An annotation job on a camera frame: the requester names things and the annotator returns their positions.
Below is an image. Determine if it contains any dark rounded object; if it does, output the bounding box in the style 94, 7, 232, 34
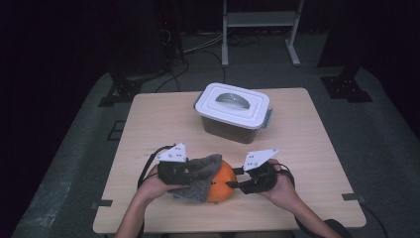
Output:
322, 218, 352, 238

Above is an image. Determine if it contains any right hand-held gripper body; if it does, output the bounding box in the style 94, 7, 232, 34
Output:
242, 148, 282, 195

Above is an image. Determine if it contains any tangle of dark cables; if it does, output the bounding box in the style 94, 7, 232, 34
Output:
227, 32, 263, 48

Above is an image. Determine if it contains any white metal stand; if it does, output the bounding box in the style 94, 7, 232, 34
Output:
221, 0, 306, 68

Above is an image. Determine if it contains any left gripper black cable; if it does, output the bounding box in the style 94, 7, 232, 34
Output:
137, 144, 176, 190

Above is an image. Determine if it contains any thin black floor cable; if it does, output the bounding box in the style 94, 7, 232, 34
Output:
359, 201, 389, 238

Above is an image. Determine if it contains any person's right hand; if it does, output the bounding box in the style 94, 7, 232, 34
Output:
260, 159, 297, 209

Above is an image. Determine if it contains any person's left hand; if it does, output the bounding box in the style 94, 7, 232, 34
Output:
137, 164, 190, 203

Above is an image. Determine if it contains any white floor cable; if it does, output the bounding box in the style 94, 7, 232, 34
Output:
182, 31, 230, 55

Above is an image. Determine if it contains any grey lidded plastic box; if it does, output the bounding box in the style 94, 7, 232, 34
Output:
193, 81, 274, 131

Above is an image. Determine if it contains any black tape square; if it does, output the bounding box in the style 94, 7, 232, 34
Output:
106, 120, 128, 142

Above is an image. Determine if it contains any grey translucent storage box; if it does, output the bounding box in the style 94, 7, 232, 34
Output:
200, 115, 259, 146

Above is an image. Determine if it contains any grey tape piece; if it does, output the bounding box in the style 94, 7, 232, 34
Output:
341, 192, 368, 203
90, 198, 114, 210

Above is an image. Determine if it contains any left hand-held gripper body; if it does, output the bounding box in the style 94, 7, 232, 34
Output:
156, 142, 200, 186

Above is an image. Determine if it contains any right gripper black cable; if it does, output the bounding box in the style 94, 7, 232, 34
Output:
272, 162, 297, 186

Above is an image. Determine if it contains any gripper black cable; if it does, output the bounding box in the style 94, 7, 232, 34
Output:
272, 162, 297, 186
137, 144, 176, 190

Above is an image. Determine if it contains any black stand base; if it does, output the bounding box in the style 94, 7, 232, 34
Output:
319, 64, 374, 104
97, 70, 166, 108

